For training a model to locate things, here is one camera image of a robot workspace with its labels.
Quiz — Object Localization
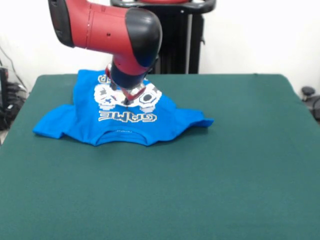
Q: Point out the blue shirt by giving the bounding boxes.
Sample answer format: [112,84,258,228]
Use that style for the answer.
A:
[32,69,215,148]

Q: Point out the black office chair base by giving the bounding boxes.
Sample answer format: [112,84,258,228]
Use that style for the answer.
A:
[301,86,320,126]
[0,82,29,131]

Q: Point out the black floor stand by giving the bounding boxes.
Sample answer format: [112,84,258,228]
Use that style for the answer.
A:
[0,66,10,111]

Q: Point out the dark green table cloth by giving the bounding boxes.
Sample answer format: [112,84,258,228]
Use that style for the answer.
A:
[0,73,320,240]

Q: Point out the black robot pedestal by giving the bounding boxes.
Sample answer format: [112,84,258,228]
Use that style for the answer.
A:
[109,0,217,75]

